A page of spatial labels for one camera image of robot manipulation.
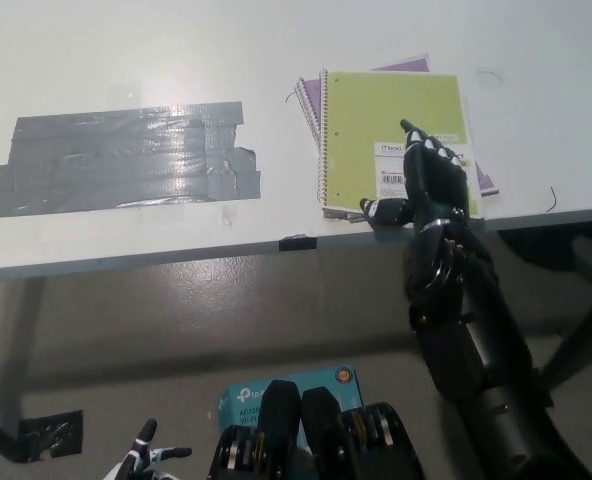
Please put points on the small black tape strip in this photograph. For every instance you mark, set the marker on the small black tape strip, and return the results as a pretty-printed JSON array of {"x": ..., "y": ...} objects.
[{"x": 298, "y": 243}]

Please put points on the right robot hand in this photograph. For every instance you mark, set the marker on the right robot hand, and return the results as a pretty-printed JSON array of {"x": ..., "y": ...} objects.
[{"x": 436, "y": 185}]

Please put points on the purple spiral notebook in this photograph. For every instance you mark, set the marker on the purple spiral notebook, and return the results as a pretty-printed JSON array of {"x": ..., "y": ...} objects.
[{"x": 310, "y": 95}]

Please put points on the grey duct tape patch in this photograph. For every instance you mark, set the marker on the grey duct tape patch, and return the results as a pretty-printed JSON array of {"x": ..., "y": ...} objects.
[{"x": 126, "y": 160}]

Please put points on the green spiral Mead notebook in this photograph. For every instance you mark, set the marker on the green spiral Mead notebook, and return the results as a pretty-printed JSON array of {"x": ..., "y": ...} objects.
[{"x": 376, "y": 105}]

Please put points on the black robot torso blocks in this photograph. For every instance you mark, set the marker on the black robot torso blocks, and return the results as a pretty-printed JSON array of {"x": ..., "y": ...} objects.
[{"x": 326, "y": 440}]

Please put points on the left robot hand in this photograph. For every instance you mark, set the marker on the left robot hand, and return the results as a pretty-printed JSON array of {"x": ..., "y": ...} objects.
[{"x": 136, "y": 467}]

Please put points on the dark object under table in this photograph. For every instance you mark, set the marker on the dark object under table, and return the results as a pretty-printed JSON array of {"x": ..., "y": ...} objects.
[{"x": 551, "y": 250}]

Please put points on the teal TP-Link box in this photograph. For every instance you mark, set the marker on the teal TP-Link box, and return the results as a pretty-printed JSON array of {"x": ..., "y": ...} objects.
[{"x": 243, "y": 397}]

